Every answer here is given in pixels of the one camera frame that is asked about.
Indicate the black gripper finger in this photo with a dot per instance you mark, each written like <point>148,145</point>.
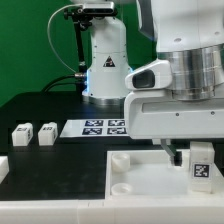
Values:
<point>175,156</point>

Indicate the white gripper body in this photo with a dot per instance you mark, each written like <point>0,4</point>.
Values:
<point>151,115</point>

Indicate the white square tabletop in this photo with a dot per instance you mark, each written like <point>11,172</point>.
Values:
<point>149,174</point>

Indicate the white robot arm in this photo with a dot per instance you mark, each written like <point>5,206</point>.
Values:
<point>179,95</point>

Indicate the white marker sheet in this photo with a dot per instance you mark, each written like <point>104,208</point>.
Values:
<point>94,128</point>

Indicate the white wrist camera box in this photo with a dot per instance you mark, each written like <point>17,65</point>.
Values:
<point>155,75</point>

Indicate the white frame wall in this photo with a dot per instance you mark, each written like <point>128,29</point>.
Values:
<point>170,210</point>

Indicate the black camera on stand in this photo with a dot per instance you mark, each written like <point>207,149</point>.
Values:
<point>82,17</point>

